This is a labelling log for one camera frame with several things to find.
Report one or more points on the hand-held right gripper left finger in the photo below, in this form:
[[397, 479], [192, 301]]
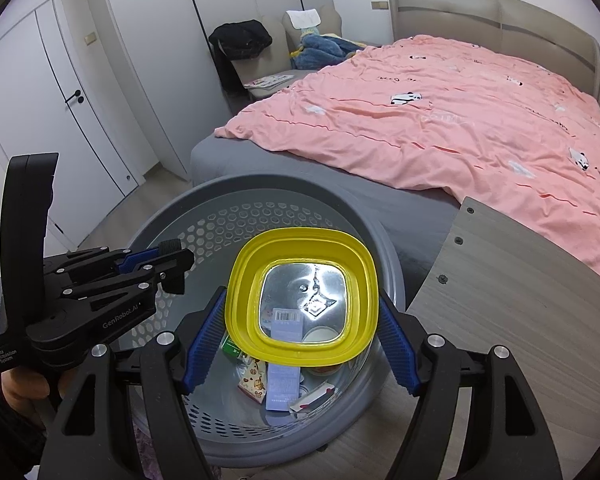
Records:
[[205, 340]]

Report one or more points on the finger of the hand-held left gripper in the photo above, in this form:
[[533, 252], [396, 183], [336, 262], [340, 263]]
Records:
[[135, 258], [170, 267]]

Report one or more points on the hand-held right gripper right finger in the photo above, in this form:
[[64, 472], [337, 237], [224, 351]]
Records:
[[400, 350]]

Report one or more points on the yellow plastic lid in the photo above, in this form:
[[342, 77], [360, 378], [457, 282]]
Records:
[[240, 300]]

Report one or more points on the red white snack packet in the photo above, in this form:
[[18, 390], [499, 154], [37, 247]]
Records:
[[252, 382]]

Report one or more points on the grey perforated plastic basket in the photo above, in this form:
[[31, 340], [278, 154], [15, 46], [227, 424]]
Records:
[[220, 225]]

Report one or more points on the light blue cardboard box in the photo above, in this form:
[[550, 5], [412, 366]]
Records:
[[282, 385]]

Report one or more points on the red white wrapper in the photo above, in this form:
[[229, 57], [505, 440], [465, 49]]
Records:
[[312, 396]]

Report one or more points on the person's left hand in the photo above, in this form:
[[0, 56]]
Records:
[[25, 385]]

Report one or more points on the small white green carton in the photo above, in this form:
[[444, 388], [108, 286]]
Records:
[[232, 347]]

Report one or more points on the paper cup with white lid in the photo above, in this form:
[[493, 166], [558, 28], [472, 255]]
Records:
[[325, 369]]

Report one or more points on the white door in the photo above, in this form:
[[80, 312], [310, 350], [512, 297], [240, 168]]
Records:
[[30, 110]]

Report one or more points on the purple patterned rug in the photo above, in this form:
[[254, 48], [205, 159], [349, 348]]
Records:
[[144, 460]]

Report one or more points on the grey bed mattress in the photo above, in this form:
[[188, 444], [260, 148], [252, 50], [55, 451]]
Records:
[[290, 170]]

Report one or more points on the white wardrobe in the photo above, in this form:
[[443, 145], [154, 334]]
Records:
[[155, 60]]

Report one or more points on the magazine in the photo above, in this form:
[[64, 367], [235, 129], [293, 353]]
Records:
[[267, 81]]

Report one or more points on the beige chair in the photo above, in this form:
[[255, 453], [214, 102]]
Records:
[[265, 67], [332, 22]]

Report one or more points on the bed with pink duvet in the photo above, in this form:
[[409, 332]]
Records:
[[455, 120]]

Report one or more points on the black bag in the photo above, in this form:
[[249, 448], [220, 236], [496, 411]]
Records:
[[240, 35]]

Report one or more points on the blue plush garment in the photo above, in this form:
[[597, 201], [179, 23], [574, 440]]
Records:
[[325, 50]]

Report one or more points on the white cloth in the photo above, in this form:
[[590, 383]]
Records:
[[304, 18]]

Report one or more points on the beige upholstered headboard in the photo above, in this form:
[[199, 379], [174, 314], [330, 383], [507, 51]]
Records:
[[480, 15]]

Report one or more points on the beige light switch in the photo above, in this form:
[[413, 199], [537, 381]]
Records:
[[89, 37]]

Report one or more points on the beige wall socket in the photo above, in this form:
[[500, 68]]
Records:
[[380, 5]]

